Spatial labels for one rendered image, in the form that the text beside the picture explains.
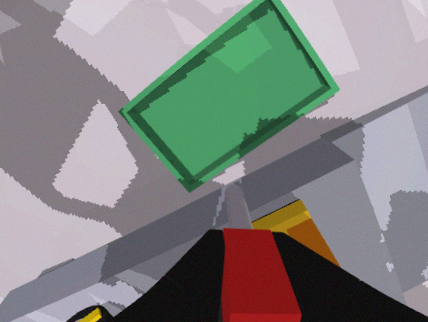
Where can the yellow wheel chock with orange handle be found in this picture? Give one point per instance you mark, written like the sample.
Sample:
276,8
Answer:
294,220

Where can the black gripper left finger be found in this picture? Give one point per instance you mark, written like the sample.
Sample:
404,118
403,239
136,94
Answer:
190,291

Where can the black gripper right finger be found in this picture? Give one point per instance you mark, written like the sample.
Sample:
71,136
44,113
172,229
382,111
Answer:
326,293

